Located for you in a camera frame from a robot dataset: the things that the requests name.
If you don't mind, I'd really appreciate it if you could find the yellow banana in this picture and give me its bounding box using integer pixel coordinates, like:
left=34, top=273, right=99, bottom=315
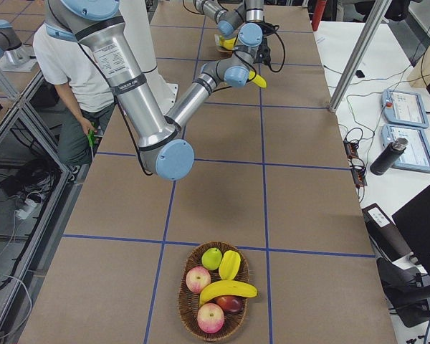
left=247, top=70, right=267, bottom=88
left=218, top=36, right=237, bottom=51
left=199, top=280, right=258, bottom=307

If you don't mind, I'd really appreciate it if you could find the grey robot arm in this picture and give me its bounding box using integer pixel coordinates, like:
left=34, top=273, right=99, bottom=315
left=45, top=1, right=264, bottom=181
left=193, top=0, right=264, bottom=38

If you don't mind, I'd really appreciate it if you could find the grey square plate orange rim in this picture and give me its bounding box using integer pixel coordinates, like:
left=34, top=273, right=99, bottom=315
left=214, top=34, right=237, bottom=54

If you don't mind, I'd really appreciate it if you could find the woven fruit basket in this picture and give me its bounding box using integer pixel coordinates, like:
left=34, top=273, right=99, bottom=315
left=178, top=242, right=250, bottom=342

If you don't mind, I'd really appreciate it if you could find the brown paper table mat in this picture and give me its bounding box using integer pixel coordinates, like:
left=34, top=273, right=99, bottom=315
left=20, top=6, right=396, bottom=343

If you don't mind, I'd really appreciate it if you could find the yellow lemon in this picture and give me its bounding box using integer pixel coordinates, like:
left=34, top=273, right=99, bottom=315
left=201, top=247, right=223, bottom=271

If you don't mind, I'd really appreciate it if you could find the pink apple left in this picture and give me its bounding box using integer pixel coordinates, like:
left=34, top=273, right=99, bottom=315
left=186, top=267, right=211, bottom=294

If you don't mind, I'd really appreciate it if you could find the pink apple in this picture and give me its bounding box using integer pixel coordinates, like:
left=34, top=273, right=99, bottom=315
left=197, top=302, right=224, bottom=334
left=186, top=267, right=211, bottom=294

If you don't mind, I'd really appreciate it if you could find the red apple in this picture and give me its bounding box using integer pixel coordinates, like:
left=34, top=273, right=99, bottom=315
left=214, top=295, right=243, bottom=314

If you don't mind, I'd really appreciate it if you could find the pink apple front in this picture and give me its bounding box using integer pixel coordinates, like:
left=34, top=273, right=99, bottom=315
left=197, top=302, right=224, bottom=334

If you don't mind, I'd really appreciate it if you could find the person in white shirt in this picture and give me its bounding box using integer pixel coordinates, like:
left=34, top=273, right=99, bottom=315
left=33, top=25, right=115, bottom=166

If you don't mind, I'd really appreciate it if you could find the black drinking bottle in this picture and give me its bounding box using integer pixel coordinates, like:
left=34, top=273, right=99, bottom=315
left=370, top=138, right=409, bottom=176

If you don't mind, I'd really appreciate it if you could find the small black box device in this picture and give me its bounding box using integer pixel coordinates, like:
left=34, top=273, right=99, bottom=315
left=355, top=70, right=366, bottom=79

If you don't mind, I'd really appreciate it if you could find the red cylinder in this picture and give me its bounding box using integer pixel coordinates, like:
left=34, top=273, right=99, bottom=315
left=311, top=0, right=327, bottom=32

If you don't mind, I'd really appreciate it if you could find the blue teach pendant near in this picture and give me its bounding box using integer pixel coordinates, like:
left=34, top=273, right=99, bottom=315
left=381, top=124, right=430, bottom=173

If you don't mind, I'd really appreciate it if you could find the blue teach pendant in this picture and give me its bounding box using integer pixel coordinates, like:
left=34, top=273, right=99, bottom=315
left=381, top=89, right=429, bottom=129
left=381, top=124, right=430, bottom=173

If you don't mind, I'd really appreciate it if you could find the blue teach pendant far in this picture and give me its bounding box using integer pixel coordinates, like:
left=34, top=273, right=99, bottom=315
left=381, top=89, right=429, bottom=129

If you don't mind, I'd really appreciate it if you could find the black monitor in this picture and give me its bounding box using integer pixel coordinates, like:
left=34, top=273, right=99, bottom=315
left=393, top=185, right=430, bottom=276

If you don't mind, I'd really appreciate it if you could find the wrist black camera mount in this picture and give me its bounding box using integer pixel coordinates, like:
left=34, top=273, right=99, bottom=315
left=254, top=21, right=280, bottom=67

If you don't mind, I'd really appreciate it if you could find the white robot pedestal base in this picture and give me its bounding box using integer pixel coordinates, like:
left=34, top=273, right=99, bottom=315
left=120, top=0, right=178, bottom=115

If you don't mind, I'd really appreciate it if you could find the aluminium frame post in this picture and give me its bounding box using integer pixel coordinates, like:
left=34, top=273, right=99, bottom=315
left=328, top=0, right=391, bottom=113

